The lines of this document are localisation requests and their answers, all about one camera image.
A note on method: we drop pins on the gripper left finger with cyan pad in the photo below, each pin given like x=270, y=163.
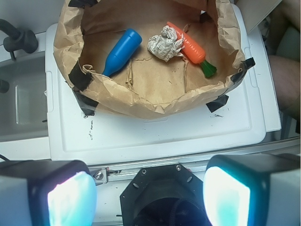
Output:
x=46, y=193

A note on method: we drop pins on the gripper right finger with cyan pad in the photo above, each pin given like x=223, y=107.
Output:
x=253, y=190

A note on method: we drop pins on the blue plastic bottle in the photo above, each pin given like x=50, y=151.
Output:
x=122, y=52

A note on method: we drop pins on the grey sink basin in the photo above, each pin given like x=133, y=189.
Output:
x=23, y=103

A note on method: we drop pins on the orange toy carrot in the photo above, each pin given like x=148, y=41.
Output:
x=194, y=52

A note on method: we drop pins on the black sink faucet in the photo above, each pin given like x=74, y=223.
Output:
x=18, y=39

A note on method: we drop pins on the brown paper bag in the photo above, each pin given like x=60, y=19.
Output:
x=147, y=87

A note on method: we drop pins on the crumpled white paper ball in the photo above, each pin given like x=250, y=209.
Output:
x=167, y=45

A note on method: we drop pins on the black octagonal mount plate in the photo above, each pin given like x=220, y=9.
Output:
x=169, y=195

